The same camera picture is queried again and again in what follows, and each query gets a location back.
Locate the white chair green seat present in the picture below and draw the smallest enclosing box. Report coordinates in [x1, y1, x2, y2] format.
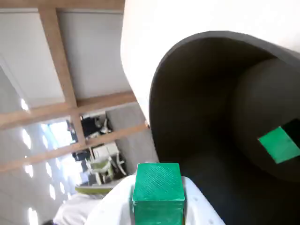
[53, 184, 132, 225]
[85, 152, 127, 185]

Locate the dark office furniture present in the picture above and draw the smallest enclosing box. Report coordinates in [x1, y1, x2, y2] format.
[81, 112, 114, 139]

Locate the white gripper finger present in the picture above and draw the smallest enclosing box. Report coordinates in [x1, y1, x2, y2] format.
[87, 174, 138, 225]
[180, 175, 227, 225]

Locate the green cube block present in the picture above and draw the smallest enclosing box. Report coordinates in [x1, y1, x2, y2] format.
[131, 163, 186, 225]
[257, 126, 300, 164]

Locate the wooden lattice partition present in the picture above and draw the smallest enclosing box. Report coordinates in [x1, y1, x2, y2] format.
[0, 0, 150, 173]

